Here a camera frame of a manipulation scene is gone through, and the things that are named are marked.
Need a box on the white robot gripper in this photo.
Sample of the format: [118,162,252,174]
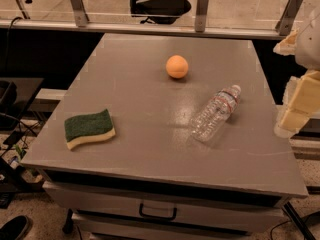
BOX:
[273,7,320,138]

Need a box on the orange ball fruit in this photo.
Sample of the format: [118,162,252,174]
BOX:
[166,55,189,79]

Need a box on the green and yellow sponge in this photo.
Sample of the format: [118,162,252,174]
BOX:
[64,109,116,150]

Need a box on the clear plastic water bottle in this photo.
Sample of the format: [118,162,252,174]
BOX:
[189,85,241,142]

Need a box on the grey drawer cabinet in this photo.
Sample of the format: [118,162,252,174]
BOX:
[23,34,307,240]

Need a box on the black office chair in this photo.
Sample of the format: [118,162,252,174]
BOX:
[130,0,192,25]

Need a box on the black side table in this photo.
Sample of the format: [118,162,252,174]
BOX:
[0,77,44,131]

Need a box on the black shoe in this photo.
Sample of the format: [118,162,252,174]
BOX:
[0,215,31,240]

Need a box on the black drawer handle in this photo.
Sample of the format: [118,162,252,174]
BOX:
[138,203,178,221]

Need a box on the metal railing frame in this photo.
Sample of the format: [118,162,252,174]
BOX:
[13,0,303,40]

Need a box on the black cable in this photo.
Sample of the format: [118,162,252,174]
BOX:
[3,16,24,78]

